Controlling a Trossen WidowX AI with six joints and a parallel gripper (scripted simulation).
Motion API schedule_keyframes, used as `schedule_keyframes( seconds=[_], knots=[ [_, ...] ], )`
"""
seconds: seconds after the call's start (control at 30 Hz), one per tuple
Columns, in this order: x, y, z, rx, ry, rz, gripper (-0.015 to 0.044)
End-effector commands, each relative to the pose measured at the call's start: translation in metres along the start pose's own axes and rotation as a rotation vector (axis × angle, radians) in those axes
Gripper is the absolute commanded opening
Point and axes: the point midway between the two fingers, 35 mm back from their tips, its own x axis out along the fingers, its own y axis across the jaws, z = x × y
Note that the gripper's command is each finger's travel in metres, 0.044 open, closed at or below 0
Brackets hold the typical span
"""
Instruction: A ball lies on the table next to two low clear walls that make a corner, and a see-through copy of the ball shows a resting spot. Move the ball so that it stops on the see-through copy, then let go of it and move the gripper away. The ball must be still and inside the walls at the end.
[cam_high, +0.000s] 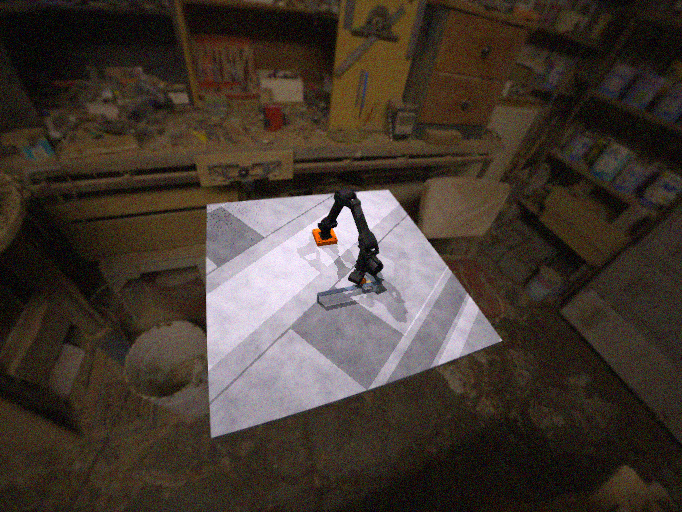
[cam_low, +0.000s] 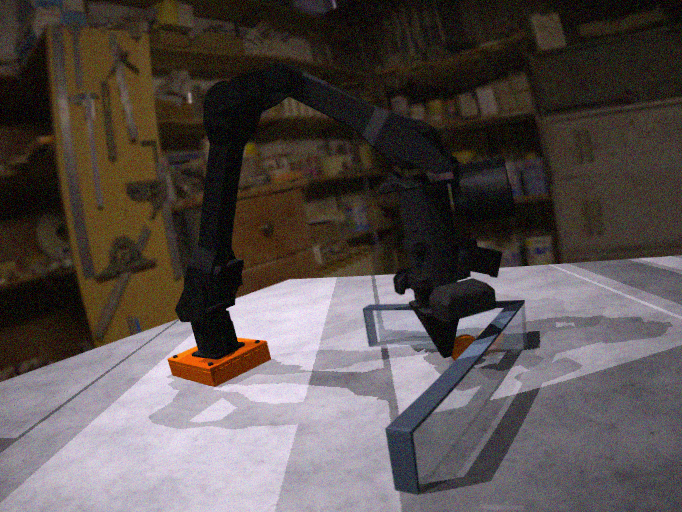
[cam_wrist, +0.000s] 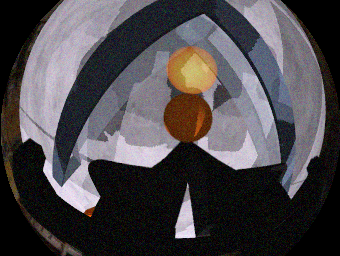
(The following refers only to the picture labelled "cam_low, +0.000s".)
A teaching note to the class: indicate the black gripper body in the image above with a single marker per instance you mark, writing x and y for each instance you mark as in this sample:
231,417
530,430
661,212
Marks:
434,276

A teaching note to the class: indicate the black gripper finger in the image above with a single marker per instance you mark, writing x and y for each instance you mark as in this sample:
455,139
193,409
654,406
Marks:
443,332
415,306

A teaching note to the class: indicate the clear corner wall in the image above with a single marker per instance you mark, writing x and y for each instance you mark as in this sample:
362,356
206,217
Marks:
438,436

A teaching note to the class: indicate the brown ball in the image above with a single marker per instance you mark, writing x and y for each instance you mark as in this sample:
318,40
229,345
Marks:
461,344

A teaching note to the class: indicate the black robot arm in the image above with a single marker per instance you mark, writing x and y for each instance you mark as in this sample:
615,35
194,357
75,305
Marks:
232,111

